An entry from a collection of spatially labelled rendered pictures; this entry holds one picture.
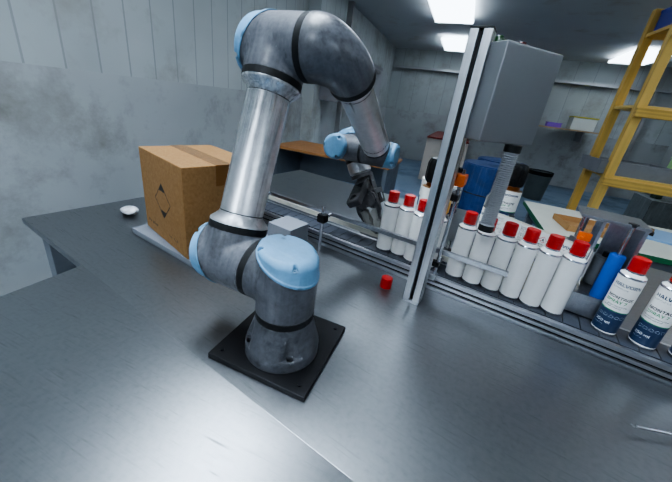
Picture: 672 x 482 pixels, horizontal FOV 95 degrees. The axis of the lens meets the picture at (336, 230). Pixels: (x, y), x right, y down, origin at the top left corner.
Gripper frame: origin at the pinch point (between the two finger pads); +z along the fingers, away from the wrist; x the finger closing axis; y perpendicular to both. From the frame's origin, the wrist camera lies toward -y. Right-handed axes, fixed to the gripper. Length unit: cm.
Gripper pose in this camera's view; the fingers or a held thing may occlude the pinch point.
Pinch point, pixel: (375, 230)
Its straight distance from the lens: 106.5
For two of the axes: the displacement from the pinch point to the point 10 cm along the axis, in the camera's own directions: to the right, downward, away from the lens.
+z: 3.1, 9.5, 1.1
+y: 5.4, -2.7, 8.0
